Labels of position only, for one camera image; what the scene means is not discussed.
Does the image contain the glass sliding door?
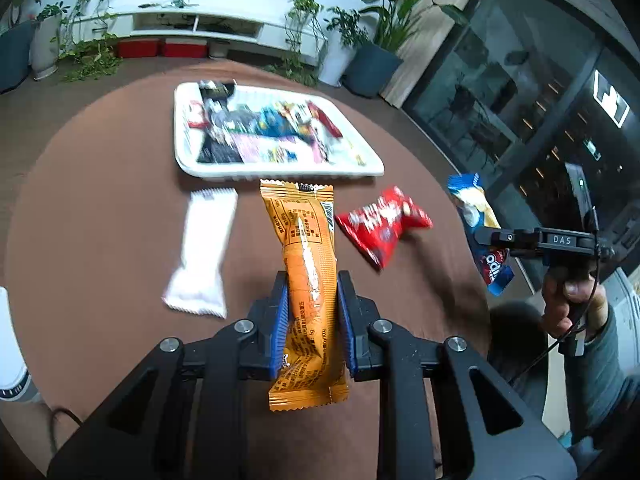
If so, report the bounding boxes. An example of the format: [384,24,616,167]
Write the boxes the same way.
[402,0,640,291]

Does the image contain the dark blue plant pot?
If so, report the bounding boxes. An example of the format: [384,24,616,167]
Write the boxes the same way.
[0,20,37,93]

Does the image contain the blue snack packet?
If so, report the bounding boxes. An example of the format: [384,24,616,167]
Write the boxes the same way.
[446,172,515,296]

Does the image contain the bushy trailing plant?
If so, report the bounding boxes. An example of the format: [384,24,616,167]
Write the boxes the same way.
[57,0,124,83]

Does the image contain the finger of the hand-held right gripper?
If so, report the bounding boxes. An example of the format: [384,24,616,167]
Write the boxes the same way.
[472,226,543,257]

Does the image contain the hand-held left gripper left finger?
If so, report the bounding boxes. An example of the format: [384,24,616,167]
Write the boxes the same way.
[47,270,291,480]

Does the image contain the red storage box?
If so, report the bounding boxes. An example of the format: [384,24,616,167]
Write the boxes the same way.
[117,37,161,58]
[161,37,208,58]

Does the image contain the plain white snack packet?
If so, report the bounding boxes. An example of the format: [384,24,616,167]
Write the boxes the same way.
[161,187,238,320]

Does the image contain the tall white plant pot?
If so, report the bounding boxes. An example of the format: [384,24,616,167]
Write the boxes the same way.
[31,12,63,81]

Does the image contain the small leafy plant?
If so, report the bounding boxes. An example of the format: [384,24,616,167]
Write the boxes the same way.
[327,7,372,47]

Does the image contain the white plastic tray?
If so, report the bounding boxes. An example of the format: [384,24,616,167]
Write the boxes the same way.
[173,81,385,178]

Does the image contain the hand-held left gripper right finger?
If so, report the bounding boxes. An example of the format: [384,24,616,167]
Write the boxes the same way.
[336,270,578,480]

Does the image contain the pile of snack packets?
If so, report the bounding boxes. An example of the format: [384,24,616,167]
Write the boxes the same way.
[187,79,368,167]

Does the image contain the dark grey plant pot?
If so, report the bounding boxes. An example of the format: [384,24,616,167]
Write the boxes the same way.
[342,42,404,99]

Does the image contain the person's right forearm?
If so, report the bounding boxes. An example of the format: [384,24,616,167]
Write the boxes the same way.
[562,305,640,461]

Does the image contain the black power cable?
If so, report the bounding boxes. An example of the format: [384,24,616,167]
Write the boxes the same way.
[50,406,83,428]

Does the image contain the orange snack bar packet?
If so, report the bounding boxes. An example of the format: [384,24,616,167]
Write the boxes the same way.
[259,179,350,413]

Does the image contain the white tv cabinet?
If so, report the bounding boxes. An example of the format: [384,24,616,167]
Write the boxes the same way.
[116,0,303,53]

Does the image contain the white appliance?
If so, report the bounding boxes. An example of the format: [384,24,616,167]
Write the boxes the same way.
[0,285,43,403]

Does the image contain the person's right hand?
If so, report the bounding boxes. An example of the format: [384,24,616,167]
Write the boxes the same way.
[541,272,608,342]

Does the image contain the red snack packet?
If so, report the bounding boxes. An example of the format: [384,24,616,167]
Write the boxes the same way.
[335,186,434,271]

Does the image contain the large-leaved plant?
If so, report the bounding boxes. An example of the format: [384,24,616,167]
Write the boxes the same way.
[359,0,472,54]

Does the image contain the brown tablecloth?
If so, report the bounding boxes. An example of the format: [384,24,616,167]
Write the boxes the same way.
[5,57,501,480]

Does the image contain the thin-stemmed trailing plant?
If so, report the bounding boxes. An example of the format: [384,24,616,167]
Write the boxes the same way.
[286,0,327,87]

